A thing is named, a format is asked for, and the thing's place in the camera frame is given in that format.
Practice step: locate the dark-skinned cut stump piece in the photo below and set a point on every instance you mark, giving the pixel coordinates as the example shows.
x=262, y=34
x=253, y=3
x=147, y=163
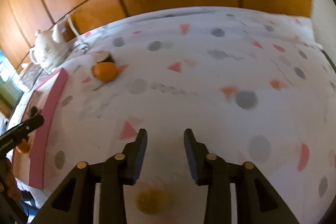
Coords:
x=104, y=57

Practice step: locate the silver ornate tissue box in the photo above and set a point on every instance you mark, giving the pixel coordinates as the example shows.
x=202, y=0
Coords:
x=29, y=76

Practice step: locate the orange tangerine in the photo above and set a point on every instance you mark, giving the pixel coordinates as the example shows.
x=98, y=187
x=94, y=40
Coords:
x=23, y=147
x=105, y=72

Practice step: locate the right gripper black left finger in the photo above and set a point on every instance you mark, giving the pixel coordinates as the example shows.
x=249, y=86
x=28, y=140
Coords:
x=119, y=170

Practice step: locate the white ceramic electric kettle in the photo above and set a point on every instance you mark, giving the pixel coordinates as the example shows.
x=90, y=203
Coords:
x=49, y=48

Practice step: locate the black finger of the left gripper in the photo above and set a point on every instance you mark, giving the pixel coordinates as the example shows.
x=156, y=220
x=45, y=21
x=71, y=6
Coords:
x=22, y=130

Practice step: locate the patterned white tablecloth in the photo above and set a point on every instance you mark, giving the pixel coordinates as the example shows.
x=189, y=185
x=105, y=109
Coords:
x=252, y=86

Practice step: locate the green-yellow kiwi fruit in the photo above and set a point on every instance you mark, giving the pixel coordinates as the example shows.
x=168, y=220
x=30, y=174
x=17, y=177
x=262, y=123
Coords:
x=152, y=201

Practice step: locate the person's left hand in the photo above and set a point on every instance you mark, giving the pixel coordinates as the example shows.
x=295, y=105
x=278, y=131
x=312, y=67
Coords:
x=12, y=189

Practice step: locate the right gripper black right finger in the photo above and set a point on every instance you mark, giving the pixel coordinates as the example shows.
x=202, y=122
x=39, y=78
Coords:
x=208, y=169

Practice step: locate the pink rimmed cardboard tray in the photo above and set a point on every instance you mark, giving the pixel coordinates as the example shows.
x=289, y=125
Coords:
x=29, y=167

